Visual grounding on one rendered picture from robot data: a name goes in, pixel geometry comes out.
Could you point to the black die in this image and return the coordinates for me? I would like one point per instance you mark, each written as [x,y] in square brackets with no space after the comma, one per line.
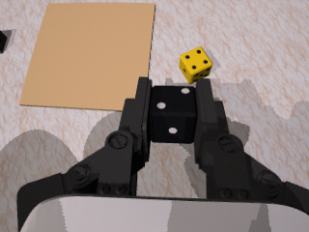
[173,114]

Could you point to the tan flat mat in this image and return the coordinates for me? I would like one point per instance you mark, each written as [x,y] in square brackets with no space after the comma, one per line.
[89,55]

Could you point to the yellow die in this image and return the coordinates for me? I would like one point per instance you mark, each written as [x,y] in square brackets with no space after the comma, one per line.
[195,64]

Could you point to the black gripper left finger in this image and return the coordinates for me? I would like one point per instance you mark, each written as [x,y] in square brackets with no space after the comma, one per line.
[113,168]

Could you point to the white die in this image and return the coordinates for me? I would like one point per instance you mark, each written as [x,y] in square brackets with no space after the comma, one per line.
[3,40]

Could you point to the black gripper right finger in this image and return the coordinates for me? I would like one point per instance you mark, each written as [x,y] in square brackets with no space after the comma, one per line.
[231,172]

